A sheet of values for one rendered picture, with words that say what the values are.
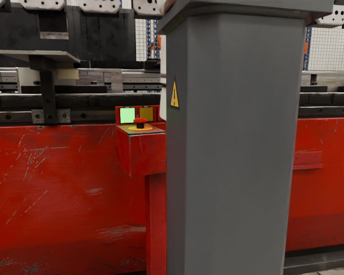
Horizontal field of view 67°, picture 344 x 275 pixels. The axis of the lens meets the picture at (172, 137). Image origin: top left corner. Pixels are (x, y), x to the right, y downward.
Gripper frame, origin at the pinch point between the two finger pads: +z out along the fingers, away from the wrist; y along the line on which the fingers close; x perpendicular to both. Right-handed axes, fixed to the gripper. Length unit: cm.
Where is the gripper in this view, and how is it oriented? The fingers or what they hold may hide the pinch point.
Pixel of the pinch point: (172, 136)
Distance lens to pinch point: 78.8
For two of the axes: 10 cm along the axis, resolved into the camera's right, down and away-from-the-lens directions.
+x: 9.1, -0.8, 4.0
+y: 4.1, 2.6, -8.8
